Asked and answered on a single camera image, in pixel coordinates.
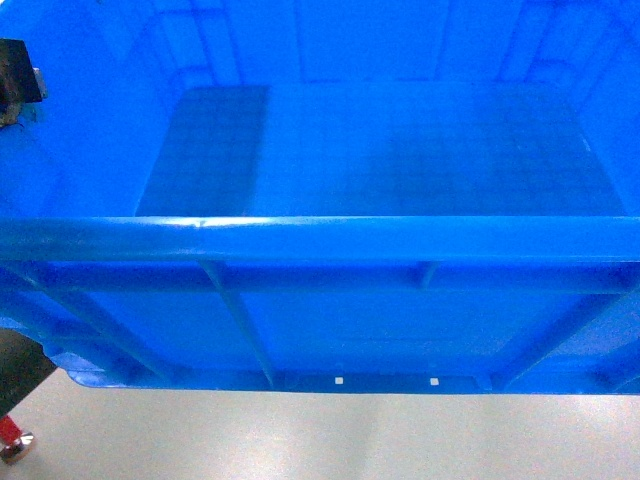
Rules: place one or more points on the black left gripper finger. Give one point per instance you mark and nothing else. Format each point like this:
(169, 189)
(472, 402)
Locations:
(21, 82)

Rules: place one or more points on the blue plastic crate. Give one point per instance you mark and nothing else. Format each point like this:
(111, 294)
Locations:
(327, 196)

